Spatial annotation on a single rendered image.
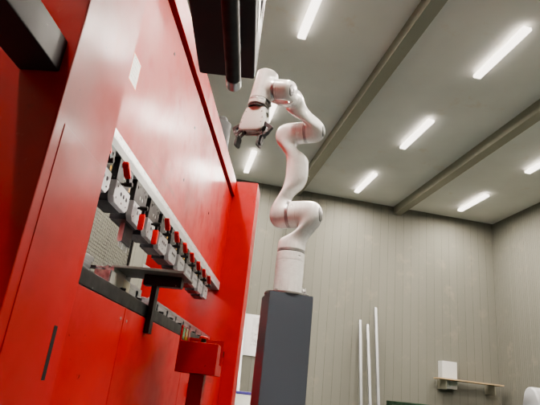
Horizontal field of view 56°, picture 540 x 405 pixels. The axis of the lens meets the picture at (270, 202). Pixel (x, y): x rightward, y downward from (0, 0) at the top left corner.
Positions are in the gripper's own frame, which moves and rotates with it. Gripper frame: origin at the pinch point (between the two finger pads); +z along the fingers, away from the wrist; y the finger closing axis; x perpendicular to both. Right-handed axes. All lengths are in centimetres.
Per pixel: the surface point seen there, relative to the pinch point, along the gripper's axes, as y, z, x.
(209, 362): 18, 75, -42
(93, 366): 13, 86, 23
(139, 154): 43.2, 8.0, 7.0
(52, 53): -16, 35, 90
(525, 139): -60, -488, -803
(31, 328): -18, 81, 73
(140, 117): 41.7, -3.9, 14.5
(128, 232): 48, 36, -6
